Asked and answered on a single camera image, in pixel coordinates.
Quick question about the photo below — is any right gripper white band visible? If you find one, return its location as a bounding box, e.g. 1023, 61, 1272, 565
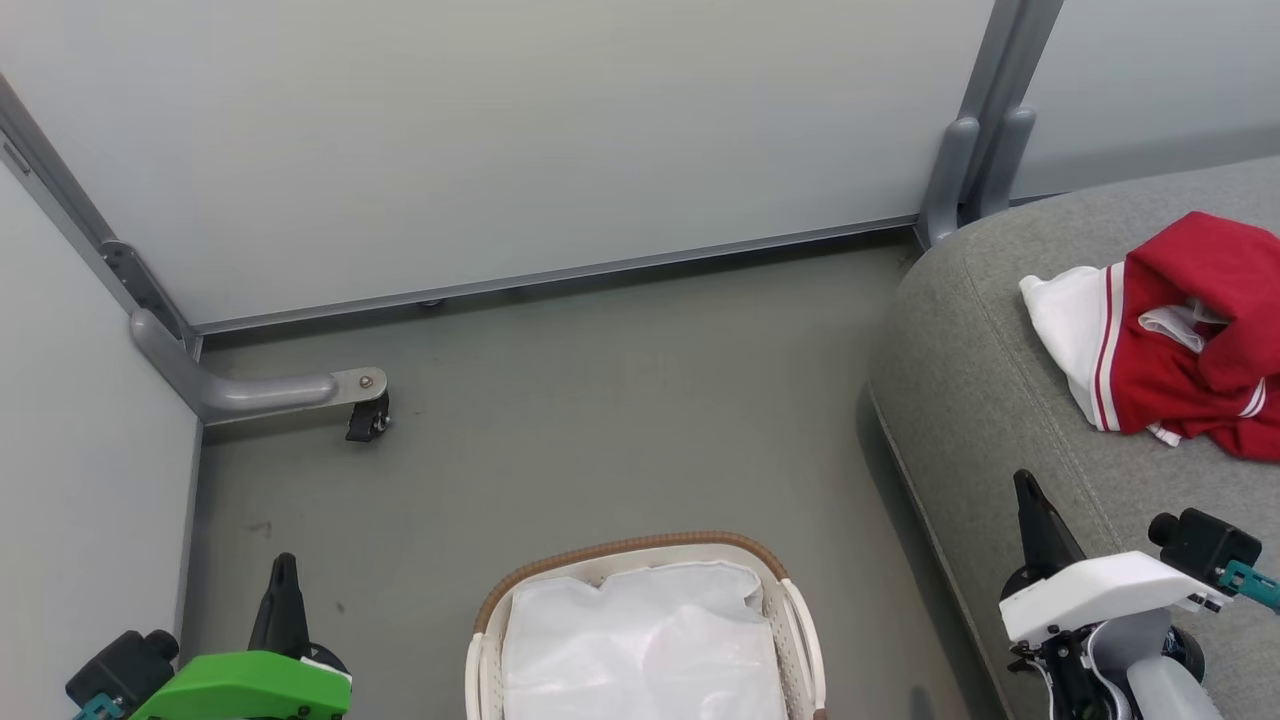
998, 469, 1228, 646

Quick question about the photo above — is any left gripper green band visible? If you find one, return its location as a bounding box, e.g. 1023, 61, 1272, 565
130, 552, 354, 720

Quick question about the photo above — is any red and white garment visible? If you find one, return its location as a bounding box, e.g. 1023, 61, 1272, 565
1018, 210, 1280, 463

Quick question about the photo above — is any grey fabric sofa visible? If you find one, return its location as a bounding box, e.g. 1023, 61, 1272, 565
867, 155, 1280, 720

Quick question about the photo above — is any black caster wheel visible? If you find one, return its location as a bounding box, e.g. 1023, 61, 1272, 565
345, 392, 392, 444

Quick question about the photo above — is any long grey partition foot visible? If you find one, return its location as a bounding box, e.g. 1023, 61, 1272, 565
129, 308, 389, 425

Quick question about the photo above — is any white laundry basket brown rim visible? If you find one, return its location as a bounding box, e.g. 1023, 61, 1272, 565
464, 530, 830, 720

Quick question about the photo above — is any white basket liner cloth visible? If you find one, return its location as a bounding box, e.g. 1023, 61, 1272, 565
500, 560, 791, 720

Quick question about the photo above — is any short grey partition foot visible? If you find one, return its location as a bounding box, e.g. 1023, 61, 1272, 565
915, 117, 981, 251
968, 106, 1037, 221

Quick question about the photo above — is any grey partition bottom rail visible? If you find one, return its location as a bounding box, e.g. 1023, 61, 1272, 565
195, 214, 921, 337

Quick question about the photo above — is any grey corner partition post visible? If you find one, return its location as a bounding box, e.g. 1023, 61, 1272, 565
0, 72, 203, 361

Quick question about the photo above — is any tall grey partition post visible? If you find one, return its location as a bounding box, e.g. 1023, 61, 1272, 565
950, 0, 1066, 221

